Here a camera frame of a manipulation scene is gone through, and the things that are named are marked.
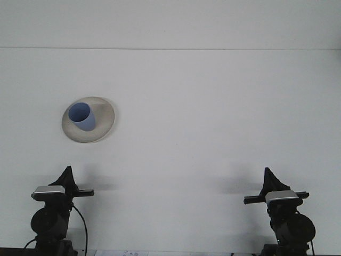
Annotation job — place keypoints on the pale blue cup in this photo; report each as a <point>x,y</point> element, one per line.
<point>86,124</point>

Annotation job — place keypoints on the pale round plate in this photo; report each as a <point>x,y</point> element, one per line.
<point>104,125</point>

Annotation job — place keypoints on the dark base board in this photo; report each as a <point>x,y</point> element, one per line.
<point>13,252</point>

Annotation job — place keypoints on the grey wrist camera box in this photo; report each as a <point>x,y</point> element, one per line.
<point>281,196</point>
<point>48,192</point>

